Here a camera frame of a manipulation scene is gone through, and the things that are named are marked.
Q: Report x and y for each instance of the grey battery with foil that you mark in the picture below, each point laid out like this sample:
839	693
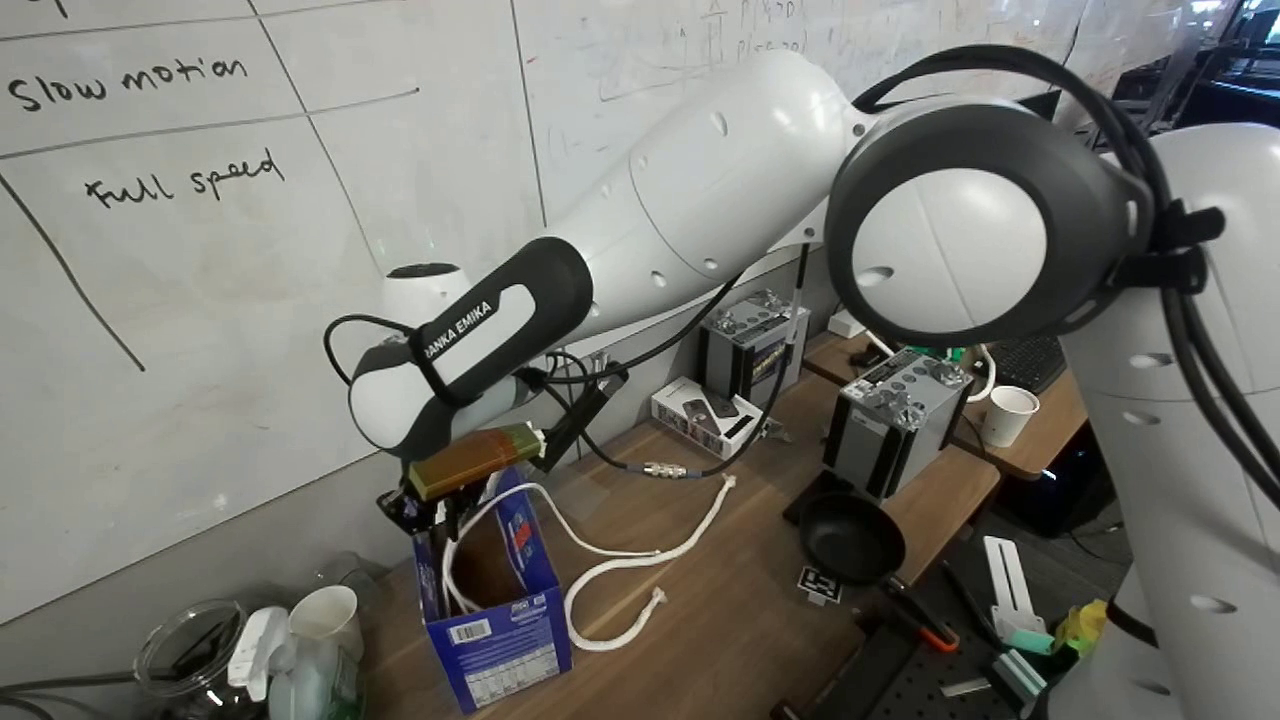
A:
884	426

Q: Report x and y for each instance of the blue snack cardboard box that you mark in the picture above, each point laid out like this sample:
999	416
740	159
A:
512	655

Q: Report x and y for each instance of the black round bowl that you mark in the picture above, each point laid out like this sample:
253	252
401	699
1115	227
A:
853	539

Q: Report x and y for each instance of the yellow green small tool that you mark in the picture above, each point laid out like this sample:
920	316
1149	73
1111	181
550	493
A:
1082	625

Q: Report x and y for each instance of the grey Dominator battery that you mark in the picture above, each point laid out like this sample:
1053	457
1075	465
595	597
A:
746	341

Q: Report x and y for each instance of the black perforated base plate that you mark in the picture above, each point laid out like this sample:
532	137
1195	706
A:
960	683

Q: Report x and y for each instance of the small white product box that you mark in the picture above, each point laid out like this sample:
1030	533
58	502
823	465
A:
701	422

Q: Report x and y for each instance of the white whiteboard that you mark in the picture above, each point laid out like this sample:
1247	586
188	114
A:
201	332

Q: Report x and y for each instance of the black white fiducial tag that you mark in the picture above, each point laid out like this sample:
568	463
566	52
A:
817	586

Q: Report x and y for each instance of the translucent spray bottle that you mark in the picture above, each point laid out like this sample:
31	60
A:
301	655

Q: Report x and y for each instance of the white plastic rail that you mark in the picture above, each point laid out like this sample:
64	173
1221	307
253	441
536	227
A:
1014	586

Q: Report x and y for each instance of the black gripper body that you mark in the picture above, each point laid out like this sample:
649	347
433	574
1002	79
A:
412	510

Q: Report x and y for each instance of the black orange bar clamp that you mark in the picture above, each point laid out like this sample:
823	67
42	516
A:
920	622

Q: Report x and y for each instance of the white paper cup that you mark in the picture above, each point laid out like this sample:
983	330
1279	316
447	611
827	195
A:
1005	416

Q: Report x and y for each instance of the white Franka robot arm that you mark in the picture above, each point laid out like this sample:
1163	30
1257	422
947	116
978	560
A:
721	173

